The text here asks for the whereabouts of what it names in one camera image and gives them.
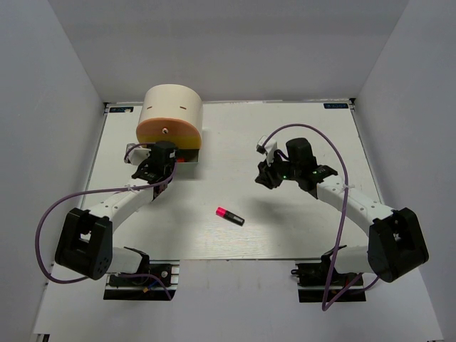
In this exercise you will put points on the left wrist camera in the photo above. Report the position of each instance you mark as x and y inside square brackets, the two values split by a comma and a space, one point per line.
[134, 155]

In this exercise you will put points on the blue corner sticker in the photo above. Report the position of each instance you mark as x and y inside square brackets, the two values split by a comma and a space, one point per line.
[127, 109]
[336, 106]

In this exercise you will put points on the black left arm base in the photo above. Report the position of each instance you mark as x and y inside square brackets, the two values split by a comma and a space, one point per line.
[161, 286]

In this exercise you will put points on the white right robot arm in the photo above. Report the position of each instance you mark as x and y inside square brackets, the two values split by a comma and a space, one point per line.
[395, 240]

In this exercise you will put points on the orange top drawer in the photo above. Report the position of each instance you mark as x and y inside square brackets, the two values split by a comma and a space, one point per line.
[166, 126]

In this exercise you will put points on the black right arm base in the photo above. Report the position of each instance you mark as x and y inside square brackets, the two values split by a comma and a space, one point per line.
[311, 280]

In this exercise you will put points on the yellow drawer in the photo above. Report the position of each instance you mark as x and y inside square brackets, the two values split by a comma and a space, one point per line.
[183, 142]

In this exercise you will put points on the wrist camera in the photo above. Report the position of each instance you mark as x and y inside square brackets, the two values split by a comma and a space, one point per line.
[267, 147]
[134, 155]

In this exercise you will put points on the blue left corner sticker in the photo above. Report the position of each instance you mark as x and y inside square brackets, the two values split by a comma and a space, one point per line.
[127, 109]

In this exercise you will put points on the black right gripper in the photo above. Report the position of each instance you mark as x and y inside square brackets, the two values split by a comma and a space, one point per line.
[268, 177]

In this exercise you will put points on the blue right corner sticker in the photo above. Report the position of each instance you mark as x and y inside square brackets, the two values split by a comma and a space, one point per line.
[336, 106]

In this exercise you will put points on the pale green bottom drawer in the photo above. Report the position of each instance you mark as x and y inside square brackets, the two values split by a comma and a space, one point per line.
[191, 156]

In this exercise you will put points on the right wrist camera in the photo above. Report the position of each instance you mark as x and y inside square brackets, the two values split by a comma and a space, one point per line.
[267, 147]

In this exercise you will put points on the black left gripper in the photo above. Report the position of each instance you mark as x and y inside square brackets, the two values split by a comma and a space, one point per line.
[173, 165]

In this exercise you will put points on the pink cap black highlighter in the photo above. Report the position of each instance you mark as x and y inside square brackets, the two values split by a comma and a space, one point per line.
[229, 216]

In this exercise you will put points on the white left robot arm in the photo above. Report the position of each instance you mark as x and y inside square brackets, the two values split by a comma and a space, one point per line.
[86, 241]

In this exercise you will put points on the cream round drawer cabinet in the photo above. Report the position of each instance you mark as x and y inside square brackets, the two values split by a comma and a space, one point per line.
[173, 101]

